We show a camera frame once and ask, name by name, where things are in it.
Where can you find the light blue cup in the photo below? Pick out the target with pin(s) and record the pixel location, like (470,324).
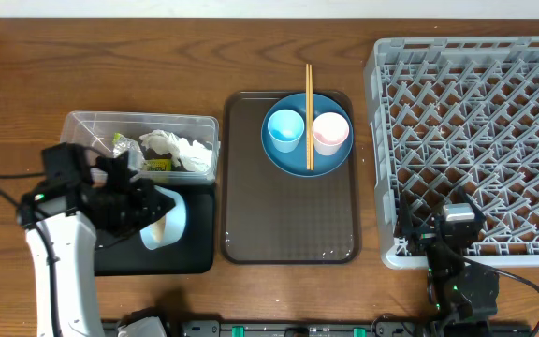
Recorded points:
(285,128)

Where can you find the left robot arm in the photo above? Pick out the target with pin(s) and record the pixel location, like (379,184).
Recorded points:
(62,216)

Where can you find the grey dishwasher rack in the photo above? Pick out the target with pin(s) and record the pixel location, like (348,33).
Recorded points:
(449,113)

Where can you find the black tray bin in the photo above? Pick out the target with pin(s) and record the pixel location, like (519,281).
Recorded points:
(192,253)

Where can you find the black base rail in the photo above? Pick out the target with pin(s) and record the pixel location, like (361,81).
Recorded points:
(379,328)

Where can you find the light blue white bowl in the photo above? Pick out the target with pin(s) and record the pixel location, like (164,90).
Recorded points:
(168,229)

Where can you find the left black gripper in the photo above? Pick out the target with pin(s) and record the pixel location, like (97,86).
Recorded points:
(145,193)

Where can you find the brown serving tray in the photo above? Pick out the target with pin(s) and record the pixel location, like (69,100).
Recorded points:
(271,216)

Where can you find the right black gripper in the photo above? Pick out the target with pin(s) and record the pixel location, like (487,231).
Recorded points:
(423,236)

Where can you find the clear plastic bin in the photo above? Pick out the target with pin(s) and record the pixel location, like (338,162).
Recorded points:
(98,128)

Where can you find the white tissue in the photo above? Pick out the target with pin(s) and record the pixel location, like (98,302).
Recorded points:
(194,156)
(161,142)

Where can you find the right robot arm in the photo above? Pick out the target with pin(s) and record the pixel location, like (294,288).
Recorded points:
(464,293)

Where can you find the yellow foil snack wrapper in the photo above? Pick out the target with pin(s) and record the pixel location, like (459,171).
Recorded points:
(136,158)

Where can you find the dark blue plate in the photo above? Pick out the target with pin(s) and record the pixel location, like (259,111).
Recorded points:
(294,162)

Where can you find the pink white cup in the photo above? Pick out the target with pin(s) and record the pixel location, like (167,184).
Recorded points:
(330,131)

